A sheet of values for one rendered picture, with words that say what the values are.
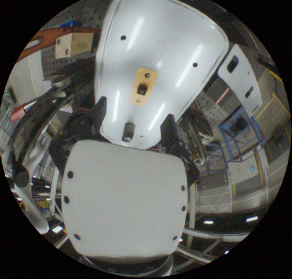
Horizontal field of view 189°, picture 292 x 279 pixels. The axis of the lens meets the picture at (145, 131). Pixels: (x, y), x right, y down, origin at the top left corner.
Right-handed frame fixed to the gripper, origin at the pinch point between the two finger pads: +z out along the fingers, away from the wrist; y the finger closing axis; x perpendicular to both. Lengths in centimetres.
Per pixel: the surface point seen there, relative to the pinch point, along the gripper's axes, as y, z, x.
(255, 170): 780, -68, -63
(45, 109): -14.3, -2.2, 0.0
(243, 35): 12.7, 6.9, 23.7
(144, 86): 0.5, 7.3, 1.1
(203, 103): 44, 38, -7
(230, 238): 295, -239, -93
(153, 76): 1.5, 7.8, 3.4
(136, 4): -5.6, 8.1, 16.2
